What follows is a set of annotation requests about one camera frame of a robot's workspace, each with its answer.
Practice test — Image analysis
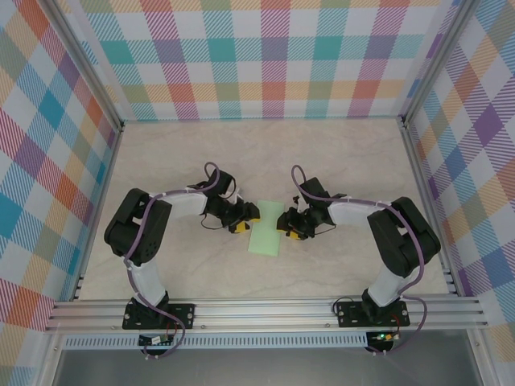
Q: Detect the aluminium mounting rail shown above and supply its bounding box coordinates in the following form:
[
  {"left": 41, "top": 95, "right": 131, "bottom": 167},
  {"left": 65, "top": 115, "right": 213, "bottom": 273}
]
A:
[{"left": 43, "top": 295, "right": 490, "bottom": 333}]

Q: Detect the perforated metal cable duct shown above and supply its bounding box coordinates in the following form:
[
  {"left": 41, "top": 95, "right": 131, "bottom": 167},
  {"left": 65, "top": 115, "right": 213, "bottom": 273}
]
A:
[{"left": 64, "top": 335, "right": 369, "bottom": 349}]

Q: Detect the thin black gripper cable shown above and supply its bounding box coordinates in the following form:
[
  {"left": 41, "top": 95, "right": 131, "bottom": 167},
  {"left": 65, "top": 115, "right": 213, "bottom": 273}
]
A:
[
  {"left": 309, "top": 222, "right": 338, "bottom": 239},
  {"left": 200, "top": 211, "right": 229, "bottom": 233}
]

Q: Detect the aluminium frame post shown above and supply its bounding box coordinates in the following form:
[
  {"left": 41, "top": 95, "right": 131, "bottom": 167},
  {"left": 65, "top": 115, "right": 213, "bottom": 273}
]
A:
[
  {"left": 39, "top": 0, "right": 126, "bottom": 133},
  {"left": 400, "top": 0, "right": 480, "bottom": 129}
]

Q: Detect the aluminium side rail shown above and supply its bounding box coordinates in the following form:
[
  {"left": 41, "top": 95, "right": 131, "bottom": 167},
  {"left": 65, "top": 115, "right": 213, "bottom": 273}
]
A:
[
  {"left": 71, "top": 124, "right": 126, "bottom": 302},
  {"left": 401, "top": 118, "right": 460, "bottom": 298}
]

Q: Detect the thin black left gripper cable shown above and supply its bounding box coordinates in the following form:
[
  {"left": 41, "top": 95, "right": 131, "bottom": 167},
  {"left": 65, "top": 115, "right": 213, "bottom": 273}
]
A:
[{"left": 200, "top": 211, "right": 229, "bottom": 233}]

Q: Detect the thin black right gripper cable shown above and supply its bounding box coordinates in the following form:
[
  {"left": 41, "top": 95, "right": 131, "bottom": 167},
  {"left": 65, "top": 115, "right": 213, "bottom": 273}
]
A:
[{"left": 309, "top": 222, "right": 338, "bottom": 239}]

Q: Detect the light green paper sheet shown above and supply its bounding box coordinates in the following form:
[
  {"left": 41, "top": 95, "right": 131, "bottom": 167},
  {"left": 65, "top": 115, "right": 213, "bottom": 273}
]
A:
[{"left": 246, "top": 199, "right": 284, "bottom": 258}]

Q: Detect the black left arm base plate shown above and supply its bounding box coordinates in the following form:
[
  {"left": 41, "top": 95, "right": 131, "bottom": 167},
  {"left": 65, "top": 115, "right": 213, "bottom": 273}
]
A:
[{"left": 122, "top": 302, "right": 197, "bottom": 331}]

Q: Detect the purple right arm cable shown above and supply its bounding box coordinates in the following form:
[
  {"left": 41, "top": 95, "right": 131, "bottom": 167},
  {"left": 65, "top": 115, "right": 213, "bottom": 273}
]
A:
[{"left": 290, "top": 163, "right": 427, "bottom": 357}]

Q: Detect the grey metal panel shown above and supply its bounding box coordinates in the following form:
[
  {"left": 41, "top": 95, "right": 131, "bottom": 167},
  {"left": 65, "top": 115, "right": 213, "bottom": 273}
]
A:
[{"left": 51, "top": 346, "right": 484, "bottom": 386}]

